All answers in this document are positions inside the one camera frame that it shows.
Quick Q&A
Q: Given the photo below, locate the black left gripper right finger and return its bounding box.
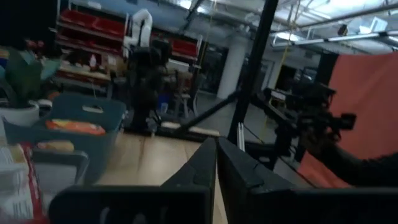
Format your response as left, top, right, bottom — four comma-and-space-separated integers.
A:
217, 138, 398, 224

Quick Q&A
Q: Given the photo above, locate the orange-red panel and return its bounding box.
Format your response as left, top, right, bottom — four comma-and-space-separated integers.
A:
297, 51, 398, 189

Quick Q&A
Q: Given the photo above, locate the white building pillar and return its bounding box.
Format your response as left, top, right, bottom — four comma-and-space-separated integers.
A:
216, 34, 249, 100

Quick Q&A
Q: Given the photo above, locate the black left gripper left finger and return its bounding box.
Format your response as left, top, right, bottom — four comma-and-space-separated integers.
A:
49, 138, 217, 224

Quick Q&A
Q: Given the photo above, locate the red Maruchan noodle pack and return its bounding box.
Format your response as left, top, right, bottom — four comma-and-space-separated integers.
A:
0, 142, 44, 224

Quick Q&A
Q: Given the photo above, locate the black aluminium rig frame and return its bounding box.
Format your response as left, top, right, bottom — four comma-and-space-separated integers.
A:
155, 0, 312, 175

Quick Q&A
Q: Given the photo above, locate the metal shelf with red bins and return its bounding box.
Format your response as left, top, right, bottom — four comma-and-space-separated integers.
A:
54, 0, 205, 94

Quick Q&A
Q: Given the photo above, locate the orange Maruchan noodle pack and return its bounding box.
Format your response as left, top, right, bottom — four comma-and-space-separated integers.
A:
45, 119, 106, 136
36, 139, 75, 153

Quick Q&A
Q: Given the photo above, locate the clear plastic bin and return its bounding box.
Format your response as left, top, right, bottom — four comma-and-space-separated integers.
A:
0, 141, 91, 224

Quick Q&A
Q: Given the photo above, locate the person's forearm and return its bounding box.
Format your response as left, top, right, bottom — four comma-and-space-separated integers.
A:
323, 142, 398, 187

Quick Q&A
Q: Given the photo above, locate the person's hand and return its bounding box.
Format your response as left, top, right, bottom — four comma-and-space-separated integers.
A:
298, 126, 338, 158

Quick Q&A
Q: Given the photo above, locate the dark teal bin with handles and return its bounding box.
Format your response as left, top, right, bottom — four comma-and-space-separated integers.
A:
2, 93, 127, 186

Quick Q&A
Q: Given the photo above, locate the green plant in white pot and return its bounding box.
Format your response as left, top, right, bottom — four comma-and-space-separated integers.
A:
0, 49, 62, 127

